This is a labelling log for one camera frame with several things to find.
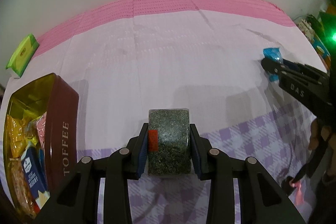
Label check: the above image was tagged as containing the dark green red label packet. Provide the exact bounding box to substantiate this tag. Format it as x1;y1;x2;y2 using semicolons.
147;108;193;177

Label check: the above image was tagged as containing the person's right hand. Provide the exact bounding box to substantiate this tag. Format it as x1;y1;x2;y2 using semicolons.
308;119;331;151

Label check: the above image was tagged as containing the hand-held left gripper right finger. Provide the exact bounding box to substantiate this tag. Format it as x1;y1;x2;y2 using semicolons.
189;124;306;224

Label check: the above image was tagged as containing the pink patterned snack packet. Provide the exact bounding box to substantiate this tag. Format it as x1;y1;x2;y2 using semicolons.
37;112;48;146

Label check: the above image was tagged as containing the blue candy packet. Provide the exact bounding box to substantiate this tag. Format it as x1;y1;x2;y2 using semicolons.
263;48;284;83

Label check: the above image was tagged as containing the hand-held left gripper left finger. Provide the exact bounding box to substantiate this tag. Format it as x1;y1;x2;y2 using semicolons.
34;123;150;224

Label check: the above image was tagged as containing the navy cracker packet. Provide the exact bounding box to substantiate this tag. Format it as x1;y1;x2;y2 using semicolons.
20;141;50;209

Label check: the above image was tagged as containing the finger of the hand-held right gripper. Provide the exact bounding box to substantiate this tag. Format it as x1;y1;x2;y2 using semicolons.
261;57;287;81
282;59;329;78

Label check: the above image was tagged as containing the pink and purple checked tablecloth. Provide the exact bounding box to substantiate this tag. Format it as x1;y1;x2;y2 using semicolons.
0;0;331;224

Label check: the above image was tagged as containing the gold and maroon tin box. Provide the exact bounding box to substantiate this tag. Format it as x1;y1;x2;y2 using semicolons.
3;72;79;219

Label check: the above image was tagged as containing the pile of colourful boxes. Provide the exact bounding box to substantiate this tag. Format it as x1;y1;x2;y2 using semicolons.
298;0;336;69

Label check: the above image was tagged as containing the green tissue pack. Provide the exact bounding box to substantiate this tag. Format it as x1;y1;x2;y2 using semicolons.
7;33;40;77

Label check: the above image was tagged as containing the clear packet of brown balls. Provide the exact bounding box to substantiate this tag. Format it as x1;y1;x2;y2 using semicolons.
8;158;36;217

